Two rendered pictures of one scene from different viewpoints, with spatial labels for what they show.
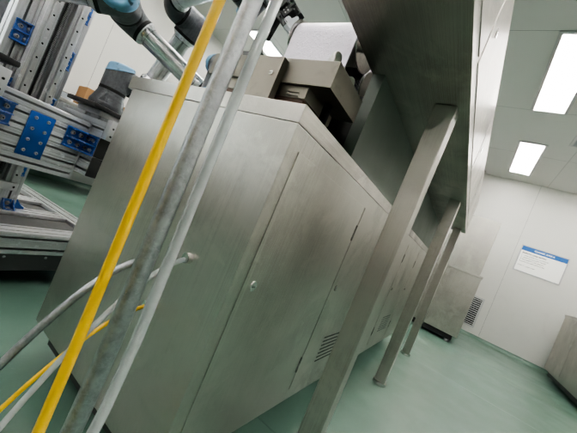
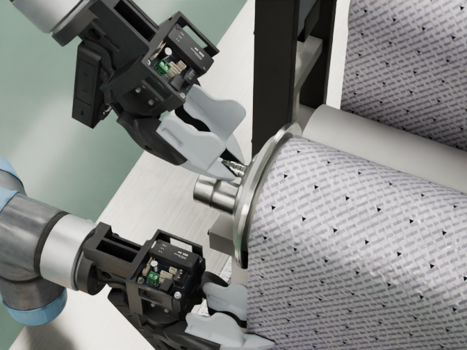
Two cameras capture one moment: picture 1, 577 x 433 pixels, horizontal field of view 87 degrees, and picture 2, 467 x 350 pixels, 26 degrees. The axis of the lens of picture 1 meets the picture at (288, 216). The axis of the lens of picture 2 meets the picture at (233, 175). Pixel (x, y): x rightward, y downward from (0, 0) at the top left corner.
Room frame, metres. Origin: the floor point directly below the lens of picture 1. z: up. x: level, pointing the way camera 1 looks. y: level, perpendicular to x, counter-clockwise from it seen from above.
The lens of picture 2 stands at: (0.47, 0.29, 2.01)
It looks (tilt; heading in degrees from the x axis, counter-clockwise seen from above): 51 degrees down; 353
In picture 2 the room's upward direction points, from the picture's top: straight up
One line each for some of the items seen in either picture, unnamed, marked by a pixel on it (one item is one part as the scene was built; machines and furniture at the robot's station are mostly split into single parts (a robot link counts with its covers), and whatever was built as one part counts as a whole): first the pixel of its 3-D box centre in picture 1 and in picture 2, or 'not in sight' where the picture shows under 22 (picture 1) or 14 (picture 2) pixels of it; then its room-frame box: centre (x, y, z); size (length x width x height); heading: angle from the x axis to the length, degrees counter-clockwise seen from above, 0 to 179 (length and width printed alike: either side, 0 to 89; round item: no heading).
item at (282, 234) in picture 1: (325, 278); not in sight; (1.82, -0.35, 0.43); 2.52 x 0.64 x 0.86; 148
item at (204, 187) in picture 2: not in sight; (208, 187); (1.12, 0.24, 1.18); 0.04 x 0.02 x 0.04; 148
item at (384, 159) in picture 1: (416, 208); not in sight; (1.78, -0.67, 1.02); 2.24 x 0.04 x 0.24; 148
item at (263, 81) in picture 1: (261, 78); not in sight; (0.73, 0.19, 0.96); 0.10 x 0.03 x 0.11; 58
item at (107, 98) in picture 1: (108, 100); not in sight; (1.46, 1.01, 0.87); 0.15 x 0.15 x 0.10
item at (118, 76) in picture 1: (119, 77); not in sight; (1.46, 1.01, 0.98); 0.13 x 0.12 x 0.14; 144
